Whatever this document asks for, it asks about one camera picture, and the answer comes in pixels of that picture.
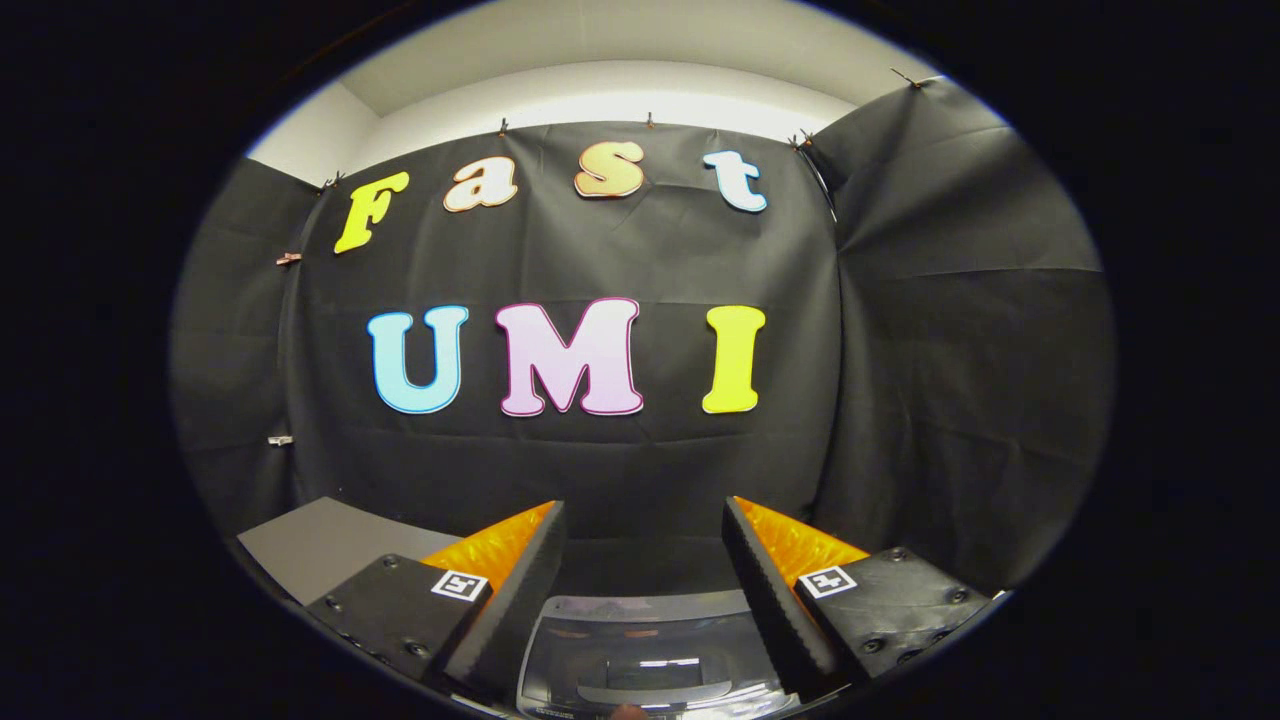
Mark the dark washing machine lid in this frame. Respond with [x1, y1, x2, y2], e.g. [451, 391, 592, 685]
[520, 596, 801, 720]

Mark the grey washing machine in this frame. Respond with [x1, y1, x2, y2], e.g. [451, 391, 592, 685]
[514, 588, 807, 720]

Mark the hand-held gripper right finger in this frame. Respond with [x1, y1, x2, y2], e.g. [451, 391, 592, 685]
[721, 497, 993, 703]

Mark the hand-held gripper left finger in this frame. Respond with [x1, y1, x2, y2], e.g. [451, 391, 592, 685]
[303, 500, 568, 705]

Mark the black backdrop cloth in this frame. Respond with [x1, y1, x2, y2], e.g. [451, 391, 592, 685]
[170, 75, 1116, 601]

